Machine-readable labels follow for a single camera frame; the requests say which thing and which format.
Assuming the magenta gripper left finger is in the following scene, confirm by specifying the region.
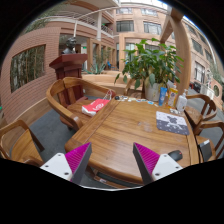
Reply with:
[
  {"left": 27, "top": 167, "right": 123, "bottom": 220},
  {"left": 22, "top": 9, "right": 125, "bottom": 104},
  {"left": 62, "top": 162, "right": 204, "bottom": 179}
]
[{"left": 41, "top": 143, "right": 92, "bottom": 185}]

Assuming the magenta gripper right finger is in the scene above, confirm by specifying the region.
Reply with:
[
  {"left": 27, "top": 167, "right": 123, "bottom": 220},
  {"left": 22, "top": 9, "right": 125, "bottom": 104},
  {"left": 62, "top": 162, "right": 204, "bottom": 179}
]
[{"left": 133, "top": 142, "right": 182, "bottom": 185}]

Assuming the black computer mouse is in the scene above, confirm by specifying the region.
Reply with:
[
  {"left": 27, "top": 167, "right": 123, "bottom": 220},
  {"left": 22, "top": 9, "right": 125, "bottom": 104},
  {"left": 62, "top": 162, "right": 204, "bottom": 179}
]
[{"left": 168, "top": 150, "right": 183, "bottom": 161}]

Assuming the grey patterned mouse pad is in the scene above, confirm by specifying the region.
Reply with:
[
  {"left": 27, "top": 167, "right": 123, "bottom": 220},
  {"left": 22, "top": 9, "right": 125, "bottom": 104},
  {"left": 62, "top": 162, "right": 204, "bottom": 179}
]
[{"left": 156, "top": 111, "right": 189, "bottom": 135}]

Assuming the wooden table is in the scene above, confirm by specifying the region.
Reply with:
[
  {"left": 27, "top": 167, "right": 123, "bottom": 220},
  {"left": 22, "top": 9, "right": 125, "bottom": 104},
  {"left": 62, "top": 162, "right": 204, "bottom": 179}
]
[{"left": 65, "top": 99, "right": 199, "bottom": 185}]

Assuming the wooden chair near left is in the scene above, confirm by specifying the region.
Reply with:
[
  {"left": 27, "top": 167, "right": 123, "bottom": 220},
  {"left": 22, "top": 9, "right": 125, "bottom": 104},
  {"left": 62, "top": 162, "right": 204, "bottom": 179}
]
[{"left": 0, "top": 120, "right": 44, "bottom": 167}]

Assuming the wooden chair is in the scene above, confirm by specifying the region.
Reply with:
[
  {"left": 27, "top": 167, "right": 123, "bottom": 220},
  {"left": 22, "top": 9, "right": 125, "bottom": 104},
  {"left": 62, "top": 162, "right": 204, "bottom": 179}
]
[
  {"left": 192, "top": 120, "right": 224, "bottom": 163},
  {"left": 184, "top": 94, "right": 217, "bottom": 128},
  {"left": 0, "top": 120, "right": 44, "bottom": 167}
]

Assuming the wooden chair far right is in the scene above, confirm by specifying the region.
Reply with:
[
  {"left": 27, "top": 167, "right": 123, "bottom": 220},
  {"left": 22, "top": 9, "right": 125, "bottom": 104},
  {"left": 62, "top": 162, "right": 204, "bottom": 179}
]
[{"left": 184, "top": 94, "right": 217, "bottom": 128}]

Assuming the wooden chair near right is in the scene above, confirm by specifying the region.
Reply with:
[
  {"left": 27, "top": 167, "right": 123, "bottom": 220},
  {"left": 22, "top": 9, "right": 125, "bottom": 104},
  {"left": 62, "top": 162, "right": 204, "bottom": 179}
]
[{"left": 192, "top": 120, "right": 224, "bottom": 163}]

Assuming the white pump bottle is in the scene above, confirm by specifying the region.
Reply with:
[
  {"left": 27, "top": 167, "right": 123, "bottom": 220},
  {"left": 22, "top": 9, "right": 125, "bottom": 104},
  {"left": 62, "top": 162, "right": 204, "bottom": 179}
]
[{"left": 176, "top": 89, "right": 187, "bottom": 112}]

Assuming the wooden armchair far left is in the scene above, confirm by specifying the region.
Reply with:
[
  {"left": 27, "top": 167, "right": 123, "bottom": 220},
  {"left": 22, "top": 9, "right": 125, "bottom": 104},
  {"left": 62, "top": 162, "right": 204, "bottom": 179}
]
[{"left": 46, "top": 77, "right": 116, "bottom": 130}]

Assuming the white plant pot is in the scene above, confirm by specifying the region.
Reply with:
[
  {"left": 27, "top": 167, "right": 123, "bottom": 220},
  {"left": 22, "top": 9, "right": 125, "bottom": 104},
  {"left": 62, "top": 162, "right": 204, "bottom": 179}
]
[{"left": 145, "top": 83, "right": 162, "bottom": 102}]

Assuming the yellow bottle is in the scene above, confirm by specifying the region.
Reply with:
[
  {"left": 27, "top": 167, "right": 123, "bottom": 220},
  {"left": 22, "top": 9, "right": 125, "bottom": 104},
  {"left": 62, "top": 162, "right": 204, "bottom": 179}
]
[{"left": 167, "top": 87, "right": 178, "bottom": 107}]

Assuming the blue tube bottle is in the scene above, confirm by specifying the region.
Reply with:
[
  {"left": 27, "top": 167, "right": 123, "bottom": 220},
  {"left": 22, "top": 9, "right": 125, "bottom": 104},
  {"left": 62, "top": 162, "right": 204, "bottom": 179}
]
[{"left": 158, "top": 87, "right": 167, "bottom": 106}]

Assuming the green potted plant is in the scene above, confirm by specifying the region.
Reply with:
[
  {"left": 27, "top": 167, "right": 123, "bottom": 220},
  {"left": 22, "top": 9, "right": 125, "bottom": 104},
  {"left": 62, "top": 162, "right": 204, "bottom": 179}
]
[{"left": 115, "top": 38, "right": 184, "bottom": 88}]

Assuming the dark bust statue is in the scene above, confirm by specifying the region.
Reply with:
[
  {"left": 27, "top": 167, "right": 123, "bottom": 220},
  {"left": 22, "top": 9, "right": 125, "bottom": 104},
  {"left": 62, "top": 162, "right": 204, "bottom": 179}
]
[{"left": 62, "top": 37, "right": 76, "bottom": 54}]

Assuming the red wooden pedestal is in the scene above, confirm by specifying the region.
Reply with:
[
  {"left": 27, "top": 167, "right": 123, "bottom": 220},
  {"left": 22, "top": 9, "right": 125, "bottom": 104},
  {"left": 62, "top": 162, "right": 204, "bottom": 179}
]
[{"left": 48, "top": 53, "right": 89, "bottom": 108}]

